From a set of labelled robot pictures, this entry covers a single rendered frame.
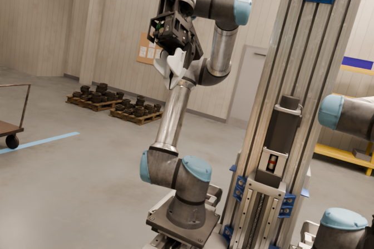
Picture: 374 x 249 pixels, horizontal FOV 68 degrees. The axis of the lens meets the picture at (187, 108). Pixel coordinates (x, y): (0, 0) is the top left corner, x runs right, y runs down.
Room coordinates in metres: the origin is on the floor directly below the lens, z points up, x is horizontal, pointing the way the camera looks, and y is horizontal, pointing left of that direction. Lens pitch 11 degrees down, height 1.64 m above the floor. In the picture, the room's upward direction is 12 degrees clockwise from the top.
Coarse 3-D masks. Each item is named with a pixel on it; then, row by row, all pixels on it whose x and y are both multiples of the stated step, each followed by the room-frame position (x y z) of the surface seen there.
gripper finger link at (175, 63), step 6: (180, 48) 0.63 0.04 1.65; (174, 54) 0.61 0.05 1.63; (180, 54) 0.62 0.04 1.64; (168, 60) 0.58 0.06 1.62; (174, 60) 0.60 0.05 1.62; (180, 60) 0.62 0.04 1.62; (174, 66) 0.60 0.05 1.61; (180, 66) 0.61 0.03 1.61; (174, 72) 0.60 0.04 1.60; (180, 72) 0.61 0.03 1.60; (174, 78) 0.61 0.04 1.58; (180, 78) 0.61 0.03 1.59; (174, 84) 0.60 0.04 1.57
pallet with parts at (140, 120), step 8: (144, 96) 6.76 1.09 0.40; (128, 104) 6.04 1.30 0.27; (136, 104) 6.18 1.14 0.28; (160, 104) 6.64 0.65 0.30; (112, 112) 5.82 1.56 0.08; (120, 112) 5.73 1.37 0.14; (128, 112) 5.74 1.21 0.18; (136, 112) 5.68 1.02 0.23; (144, 112) 5.88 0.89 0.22; (152, 112) 6.27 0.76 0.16; (160, 112) 6.52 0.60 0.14; (128, 120) 5.75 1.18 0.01; (136, 120) 5.64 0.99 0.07; (152, 120) 6.10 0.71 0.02
